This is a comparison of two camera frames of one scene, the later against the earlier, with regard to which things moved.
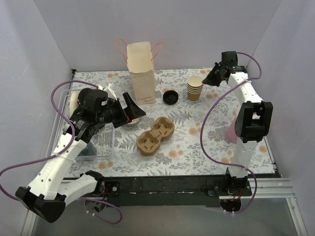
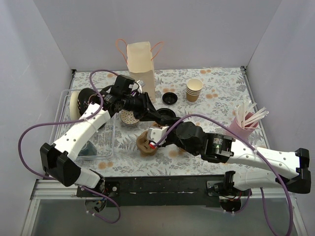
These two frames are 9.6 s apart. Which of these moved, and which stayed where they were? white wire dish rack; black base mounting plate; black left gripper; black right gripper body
Moved: black right gripper body; black left gripper
Stayed: black base mounting plate; white wire dish rack
